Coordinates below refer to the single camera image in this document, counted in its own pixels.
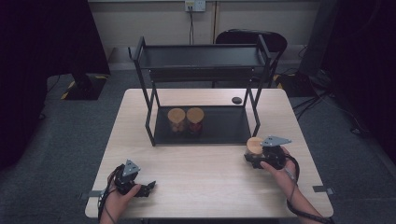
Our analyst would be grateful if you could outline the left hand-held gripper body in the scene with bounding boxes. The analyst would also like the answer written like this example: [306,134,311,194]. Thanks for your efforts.
[113,159,148,198]

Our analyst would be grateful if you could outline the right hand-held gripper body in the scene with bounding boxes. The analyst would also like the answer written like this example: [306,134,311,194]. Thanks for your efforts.
[255,134,293,171]

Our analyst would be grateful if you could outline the glass jar with brown contents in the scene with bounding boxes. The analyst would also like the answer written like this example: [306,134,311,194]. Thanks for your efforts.
[244,136,266,163]

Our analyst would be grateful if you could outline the black metal two-tier rack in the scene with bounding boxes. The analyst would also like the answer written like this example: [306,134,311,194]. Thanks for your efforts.
[128,35,273,147]

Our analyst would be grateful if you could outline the glass jar with pale contents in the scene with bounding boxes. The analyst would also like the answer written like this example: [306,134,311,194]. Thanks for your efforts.
[166,107,187,135]

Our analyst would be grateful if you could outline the glass jar with red dates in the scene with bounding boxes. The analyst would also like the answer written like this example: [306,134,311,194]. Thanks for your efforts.
[186,106,205,135]

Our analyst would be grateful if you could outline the person's right hand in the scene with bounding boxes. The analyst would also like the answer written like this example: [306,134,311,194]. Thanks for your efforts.
[260,147,301,195]

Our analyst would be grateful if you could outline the person's left hand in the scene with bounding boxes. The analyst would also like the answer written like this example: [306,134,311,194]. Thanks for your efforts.
[100,172,142,220]

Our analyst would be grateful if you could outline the grey tape strip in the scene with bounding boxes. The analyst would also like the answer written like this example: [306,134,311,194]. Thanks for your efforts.
[312,185,336,196]
[78,189,104,201]

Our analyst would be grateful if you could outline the black floor box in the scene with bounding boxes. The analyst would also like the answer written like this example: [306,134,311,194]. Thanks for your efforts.
[276,72,316,98]

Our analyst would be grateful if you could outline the black stand base yellow stripes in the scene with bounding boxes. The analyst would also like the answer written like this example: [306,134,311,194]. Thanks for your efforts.
[60,73,108,102]

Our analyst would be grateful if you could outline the black chair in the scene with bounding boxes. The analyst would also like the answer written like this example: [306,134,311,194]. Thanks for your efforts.
[212,28,289,89]

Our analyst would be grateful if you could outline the dark grey stand column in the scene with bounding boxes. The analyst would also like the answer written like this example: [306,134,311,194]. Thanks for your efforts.
[298,0,341,77]

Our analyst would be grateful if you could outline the dark curtain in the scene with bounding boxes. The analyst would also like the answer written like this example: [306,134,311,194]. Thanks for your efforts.
[0,0,111,172]
[321,0,396,164]

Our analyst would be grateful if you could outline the left hand-held gripper cable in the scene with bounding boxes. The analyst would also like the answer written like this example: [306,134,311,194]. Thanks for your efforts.
[97,163,125,224]

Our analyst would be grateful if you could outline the hand-held gripper cable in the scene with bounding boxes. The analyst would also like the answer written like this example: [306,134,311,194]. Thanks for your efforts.
[97,163,125,224]
[283,154,336,224]

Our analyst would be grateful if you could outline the right hand-held gripper cable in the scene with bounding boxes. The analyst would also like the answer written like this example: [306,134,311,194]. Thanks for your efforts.
[283,154,336,224]

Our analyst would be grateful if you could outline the black floor cables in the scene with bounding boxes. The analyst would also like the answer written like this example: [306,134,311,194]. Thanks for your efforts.
[291,88,372,136]

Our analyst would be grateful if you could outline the black power cable on wall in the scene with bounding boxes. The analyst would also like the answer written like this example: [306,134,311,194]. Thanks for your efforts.
[188,6,195,46]

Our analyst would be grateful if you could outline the white wall socket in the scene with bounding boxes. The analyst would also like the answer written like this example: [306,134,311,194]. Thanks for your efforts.
[184,0,207,13]

